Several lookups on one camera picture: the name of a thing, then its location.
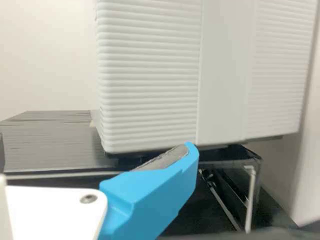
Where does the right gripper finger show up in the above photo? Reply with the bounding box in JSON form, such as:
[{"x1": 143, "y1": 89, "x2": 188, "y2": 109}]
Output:
[{"x1": 96, "y1": 141, "x2": 200, "y2": 240}]

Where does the black platform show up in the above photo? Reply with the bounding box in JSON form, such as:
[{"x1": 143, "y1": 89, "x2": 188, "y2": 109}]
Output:
[{"x1": 0, "y1": 109, "x2": 265, "y2": 233}]

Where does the white incubator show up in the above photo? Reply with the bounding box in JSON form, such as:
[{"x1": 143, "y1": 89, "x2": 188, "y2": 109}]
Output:
[{"x1": 104, "y1": 134, "x2": 285, "y2": 162}]

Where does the incubator door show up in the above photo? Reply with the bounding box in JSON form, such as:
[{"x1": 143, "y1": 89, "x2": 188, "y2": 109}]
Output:
[{"x1": 95, "y1": 0, "x2": 319, "y2": 153}]

